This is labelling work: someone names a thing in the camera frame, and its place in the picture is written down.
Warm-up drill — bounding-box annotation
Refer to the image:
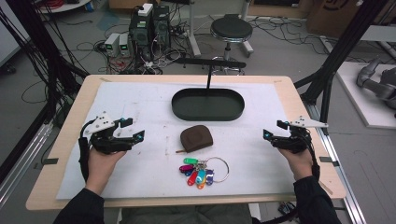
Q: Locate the brown zip pouch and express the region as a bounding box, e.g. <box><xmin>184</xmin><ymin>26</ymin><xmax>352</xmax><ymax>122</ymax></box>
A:
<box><xmin>175</xmin><ymin>124</ymin><xmax>215</xmax><ymax>155</ymax></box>

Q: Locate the tangle of floor cables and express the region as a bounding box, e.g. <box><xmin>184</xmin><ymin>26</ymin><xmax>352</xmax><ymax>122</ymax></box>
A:
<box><xmin>18</xmin><ymin>6</ymin><xmax>362</xmax><ymax>76</ymax></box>

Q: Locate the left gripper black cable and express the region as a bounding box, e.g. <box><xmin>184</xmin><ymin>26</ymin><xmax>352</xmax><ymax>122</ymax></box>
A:
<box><xmin>78</xmin><ymin>119</ymin><xmax>94</xmax><ymax>184</ymax></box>

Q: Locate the white table mat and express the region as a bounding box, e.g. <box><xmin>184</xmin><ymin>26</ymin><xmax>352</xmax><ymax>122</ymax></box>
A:
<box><xmin>55</xmin><ymin>80</ymin><xmax>297</xmax><ymax>201</ymax></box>

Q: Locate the black round stool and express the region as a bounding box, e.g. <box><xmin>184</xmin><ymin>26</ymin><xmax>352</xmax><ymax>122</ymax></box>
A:
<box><xmin>209</xmin><ymin>13</ymin><xmax>254</xmax><ymax>76</ymax></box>

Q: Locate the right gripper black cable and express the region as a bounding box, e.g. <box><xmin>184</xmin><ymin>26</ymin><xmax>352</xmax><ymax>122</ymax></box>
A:
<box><xmin>253</xmin><ymin>132</ymin><xmax>322</xmax><ymax>224</ymax></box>

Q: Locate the round white table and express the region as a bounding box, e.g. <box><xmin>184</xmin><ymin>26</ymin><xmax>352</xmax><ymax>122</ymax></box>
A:
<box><xmin>36</xmin><ymin>0</ymin><xmax>92</xmax><ymax>15</ymax></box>

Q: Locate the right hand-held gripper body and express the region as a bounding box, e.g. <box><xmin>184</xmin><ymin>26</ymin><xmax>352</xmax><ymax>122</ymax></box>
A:
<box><xmin>270</xmin><ymin>115</ymin><xmax>330</xmax><ymax>155</ymax></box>

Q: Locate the brown tape strip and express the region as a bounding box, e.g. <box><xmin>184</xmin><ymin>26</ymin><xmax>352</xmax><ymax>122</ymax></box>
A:
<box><xmin>317</xmin><ymin>179</ymin><xmax>334</xmax><ymax>196</ymax></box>

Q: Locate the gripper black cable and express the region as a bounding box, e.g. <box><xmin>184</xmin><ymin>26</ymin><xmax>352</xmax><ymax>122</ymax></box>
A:
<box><xmin>78</xmin><ymin>119</ymin><xmax>94</xmax><ymax>184</ymax></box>
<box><xmin>253</xmin><ymin>132</ymin><xmax>322</xmax><ymax>224</ymax></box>

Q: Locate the aluminium rail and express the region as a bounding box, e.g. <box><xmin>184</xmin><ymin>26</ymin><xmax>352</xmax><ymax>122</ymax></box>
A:
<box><xmin>0</xmin><ymin>120</ymin><xmax>54</xmax><ymax>208</ymax></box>
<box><xmin>304</xmin><ymin>102</ymin><xmax>368</xmax><ymax>224</ymax></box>

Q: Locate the black computer tower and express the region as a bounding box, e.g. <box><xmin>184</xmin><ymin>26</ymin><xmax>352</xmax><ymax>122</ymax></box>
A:
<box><xmin>152</xmin><ymin>5</ymin><xmax>172</xmax><ymax>51</ymax></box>
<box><xmin>128</xmin><ymin>11</ymin><xmax>155</xmax><ymax>61</ymax></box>

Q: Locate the person's left hand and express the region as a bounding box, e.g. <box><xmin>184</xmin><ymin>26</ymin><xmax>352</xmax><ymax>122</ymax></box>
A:
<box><xmin>85</xmin><ymin>146</ymin><xmax>127</xmax><ymax>196</ymax></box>

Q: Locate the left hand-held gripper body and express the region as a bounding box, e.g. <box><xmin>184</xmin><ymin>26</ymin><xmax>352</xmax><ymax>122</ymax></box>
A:
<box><xmin>80</xmin><ymin>110</ymin><xmax>135</xmax><ymax>155</ymax></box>

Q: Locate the black key rack with tray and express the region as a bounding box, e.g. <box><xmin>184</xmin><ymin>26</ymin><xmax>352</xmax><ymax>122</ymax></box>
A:
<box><xmin>170</xmin><ymin>57</ymin><xmax>248</xmax><ymax>122</ymax></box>

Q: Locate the white table leg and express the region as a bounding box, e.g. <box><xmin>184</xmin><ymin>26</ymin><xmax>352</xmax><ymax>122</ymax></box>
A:
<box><xmin>186</xmin><ymin>0</ymin><xmax>203</xmax><ymax>58</ymax></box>
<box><xmin>240</xmin><ymin>0</ymin><xmax>255</xmax><ymax>59</ymax></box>

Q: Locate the white platform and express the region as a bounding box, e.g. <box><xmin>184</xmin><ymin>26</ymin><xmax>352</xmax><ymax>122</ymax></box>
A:
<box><xmin>335</xmin><ymin>60</ymin><xmax>396</xmax><ymax>131</ymax></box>

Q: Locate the white board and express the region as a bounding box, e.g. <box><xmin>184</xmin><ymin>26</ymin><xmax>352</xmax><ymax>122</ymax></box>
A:
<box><xmin>0</xmin><ymin>0</ymin><xmax>31</xmax><ymax>68</ymax></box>

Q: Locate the cardboard box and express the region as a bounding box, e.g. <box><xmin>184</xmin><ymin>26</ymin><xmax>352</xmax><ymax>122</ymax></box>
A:
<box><xmin>305</xmin><ymin>0</ymin><xmax>396</xmax><ymax>39</ymax></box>

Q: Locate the person's right hand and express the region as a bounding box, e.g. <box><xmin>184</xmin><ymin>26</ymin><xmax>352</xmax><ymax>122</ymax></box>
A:
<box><xmin>276</xmin><ymin>146</ymin><xmax>314</xmax><ymax>182</ymax></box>

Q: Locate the white box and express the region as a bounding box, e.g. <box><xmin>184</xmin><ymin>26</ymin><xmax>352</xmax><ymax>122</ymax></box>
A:
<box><xmin>137</xmin><ymin>2</ymin><xmax>154</xmax><ymax>18</ymax></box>

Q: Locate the key ring with colourful tags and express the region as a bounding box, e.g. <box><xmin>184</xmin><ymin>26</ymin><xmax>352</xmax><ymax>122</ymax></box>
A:
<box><xmin>178</xmin><ymin>156</ymin><xmax>231</xmax><ymax>190</ymax></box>

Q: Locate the black frame post with cables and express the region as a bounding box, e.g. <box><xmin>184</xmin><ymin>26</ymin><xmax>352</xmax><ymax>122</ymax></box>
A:
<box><xmin>0</xmin><ymin>0</ymin><xmax>90</xmax><ymax>125</ymax></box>

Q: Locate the grey power supply unit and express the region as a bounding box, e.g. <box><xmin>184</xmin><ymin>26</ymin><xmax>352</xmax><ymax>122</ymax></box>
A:
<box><xmin>119</xmin><ymin>33</ymin><xmax>132</xmax><ymax>57</ymax></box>
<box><xmin>104</xmin><ymin>32</ymin><xmax>121</xmax><ymax>58</ymax></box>

